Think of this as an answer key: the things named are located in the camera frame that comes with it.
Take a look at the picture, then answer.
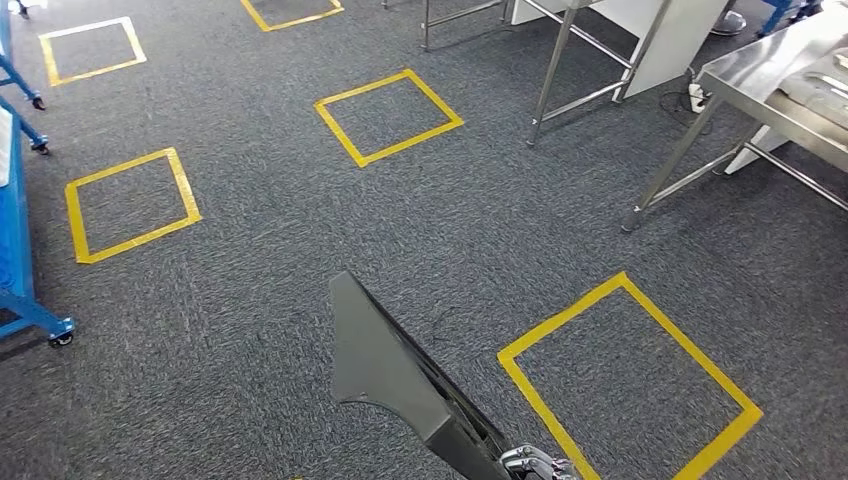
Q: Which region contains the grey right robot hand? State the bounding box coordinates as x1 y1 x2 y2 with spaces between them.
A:
500 445 578 480

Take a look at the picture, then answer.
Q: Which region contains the black plastic plate bracket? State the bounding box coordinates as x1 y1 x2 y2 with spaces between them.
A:
329 270 515 480

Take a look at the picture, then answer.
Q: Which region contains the stainless steel workbench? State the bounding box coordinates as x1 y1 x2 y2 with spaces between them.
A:
621 3 848 234
380 0 737 147

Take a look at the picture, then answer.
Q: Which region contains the blue metal shelf rack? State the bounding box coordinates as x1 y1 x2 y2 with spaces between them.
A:
758 0 826 38
0 109 75 350
0 52 52 158

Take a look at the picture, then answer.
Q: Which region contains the yellow floor tape square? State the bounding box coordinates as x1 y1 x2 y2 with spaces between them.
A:
313 68 465 169
38 16 148 88
239 0 346 33
496 271 764 480

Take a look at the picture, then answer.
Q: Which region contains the white panel board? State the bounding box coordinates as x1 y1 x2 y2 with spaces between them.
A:
723 124 791 176
510 0 730 104

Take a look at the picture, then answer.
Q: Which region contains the chrome barrier stanchion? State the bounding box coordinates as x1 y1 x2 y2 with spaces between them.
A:
708 0 750 38

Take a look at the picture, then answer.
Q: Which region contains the white plastic bin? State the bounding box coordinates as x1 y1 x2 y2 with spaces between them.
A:
0 109 15 189

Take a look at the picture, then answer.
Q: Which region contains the black power cable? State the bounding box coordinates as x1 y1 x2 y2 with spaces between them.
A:
657 64 715 138

